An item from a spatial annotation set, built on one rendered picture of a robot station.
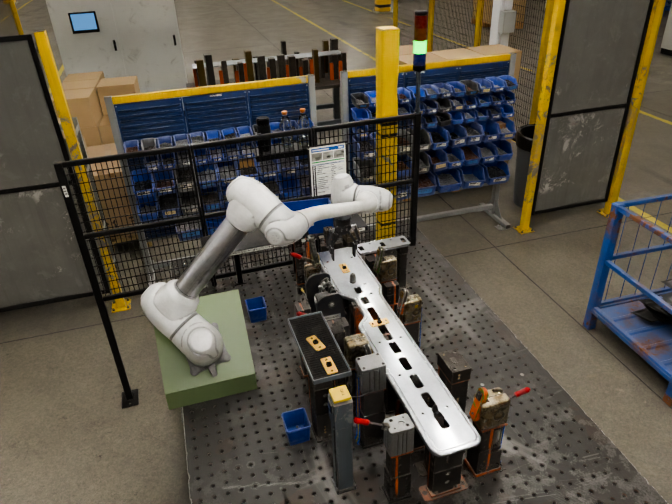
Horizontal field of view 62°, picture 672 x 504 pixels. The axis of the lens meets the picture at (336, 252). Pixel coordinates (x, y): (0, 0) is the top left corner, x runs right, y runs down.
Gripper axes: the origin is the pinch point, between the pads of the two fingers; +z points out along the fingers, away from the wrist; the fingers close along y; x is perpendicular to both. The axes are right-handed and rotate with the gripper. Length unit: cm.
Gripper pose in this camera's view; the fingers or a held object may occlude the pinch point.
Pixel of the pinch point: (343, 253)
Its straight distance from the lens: 275.9
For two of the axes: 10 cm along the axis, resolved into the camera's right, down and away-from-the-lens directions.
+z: 0.2, 8.6, 5.1
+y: 9.5, -1.8, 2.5
